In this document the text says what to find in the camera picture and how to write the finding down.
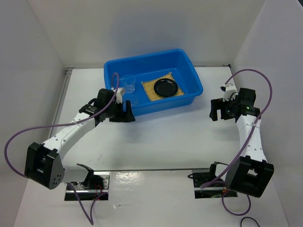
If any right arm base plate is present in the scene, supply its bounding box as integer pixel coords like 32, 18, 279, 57
187, 168, 227, 199

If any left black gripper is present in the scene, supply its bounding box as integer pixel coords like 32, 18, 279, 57
105, 100, 135, 122

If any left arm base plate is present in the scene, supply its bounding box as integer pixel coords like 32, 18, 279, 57
71, 171, 110, 201

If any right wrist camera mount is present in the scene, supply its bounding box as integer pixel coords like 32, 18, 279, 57
220, 83, 238, 102

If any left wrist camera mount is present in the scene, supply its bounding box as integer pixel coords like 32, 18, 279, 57
116, 87, 125, 104

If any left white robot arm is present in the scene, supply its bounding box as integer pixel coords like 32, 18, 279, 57
25, 87, 135, 190

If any black cable on floor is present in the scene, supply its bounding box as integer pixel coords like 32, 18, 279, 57
240, 216, 261, 227

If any blue plastic bin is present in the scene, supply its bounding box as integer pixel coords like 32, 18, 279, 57
104, 49, 204, 116

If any bamboo sushi mat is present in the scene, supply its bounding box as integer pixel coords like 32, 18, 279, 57
141, 72, 185, 102

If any black round plate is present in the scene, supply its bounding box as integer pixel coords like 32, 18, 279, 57
153, 78, 178, 98

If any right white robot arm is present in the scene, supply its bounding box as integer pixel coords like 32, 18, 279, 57
210, 84, 274, 198

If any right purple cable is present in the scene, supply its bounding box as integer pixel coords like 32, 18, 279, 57
200, 68, 273, 216

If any clear plastic cup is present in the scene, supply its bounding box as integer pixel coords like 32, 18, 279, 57
128, 94, 139, 106
121, 75, 135, 94

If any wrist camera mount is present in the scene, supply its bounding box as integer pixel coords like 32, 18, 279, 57
116, 87, 125, 104
220, 83, 238, 102

